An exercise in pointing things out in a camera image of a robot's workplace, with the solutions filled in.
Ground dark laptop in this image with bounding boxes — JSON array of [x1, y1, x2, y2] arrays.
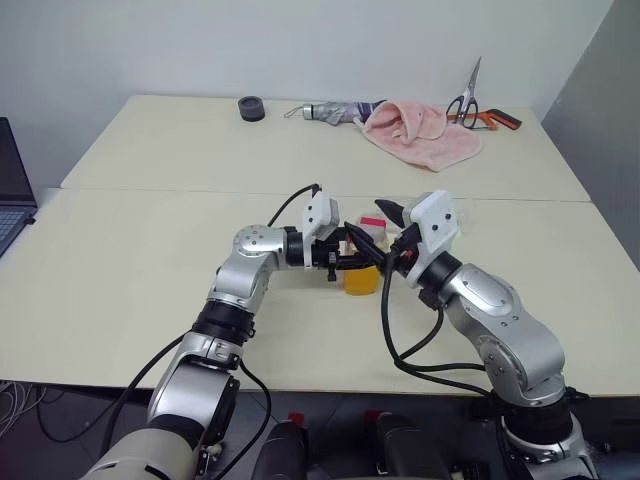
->
[[0, 116, 39, 259]]

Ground pink towel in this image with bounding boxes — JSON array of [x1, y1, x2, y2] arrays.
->
[[359, 99, 483, 174]]

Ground black-handled scissors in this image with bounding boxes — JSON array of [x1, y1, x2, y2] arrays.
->
[[445, 55, 483, 130]]

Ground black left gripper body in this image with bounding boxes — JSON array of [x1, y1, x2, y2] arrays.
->
[[312, 225, 352, 284]]

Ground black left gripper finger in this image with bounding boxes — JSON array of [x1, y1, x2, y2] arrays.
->
[[343, 223, 389, 266], [337, 255, 384, 273]]

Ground black round ribbed lid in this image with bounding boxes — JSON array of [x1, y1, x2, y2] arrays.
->
[[238, 95, 267, 123]]

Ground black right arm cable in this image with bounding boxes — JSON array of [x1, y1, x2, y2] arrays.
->
[[379, 249, 497, 397]]

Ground clear bottle of orange juice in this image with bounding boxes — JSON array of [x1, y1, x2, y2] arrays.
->
[[342, 212, 397, 298]]

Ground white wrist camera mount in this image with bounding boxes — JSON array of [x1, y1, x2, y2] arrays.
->
[[402, 189, 462, 289], [301, 192, 342, 271]]

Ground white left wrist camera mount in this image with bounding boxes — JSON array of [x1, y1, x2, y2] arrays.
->
[[301, 192, 342, 271]]

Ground white cable bundle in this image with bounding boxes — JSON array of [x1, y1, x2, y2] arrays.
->
[[0, 380, 49, 431]]

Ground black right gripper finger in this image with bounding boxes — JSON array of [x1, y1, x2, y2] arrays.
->
[[374, 198, 408, 229]]

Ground grey folded umbrella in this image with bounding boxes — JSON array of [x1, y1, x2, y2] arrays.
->
[[283, 99, 387, 127]]

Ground orange and black hand tool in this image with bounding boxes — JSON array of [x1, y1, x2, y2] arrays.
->
[[446, 106, 524, 133]]

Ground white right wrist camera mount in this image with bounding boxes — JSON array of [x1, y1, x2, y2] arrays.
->
[[402, 189, 462, 289]]

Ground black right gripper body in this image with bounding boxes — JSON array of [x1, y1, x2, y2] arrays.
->
[[389, 224, 422, 277]]

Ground dark rounded shape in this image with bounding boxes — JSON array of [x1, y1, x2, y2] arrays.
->
[[373, 410, 454, 480], [252, 419, 310, 480]]

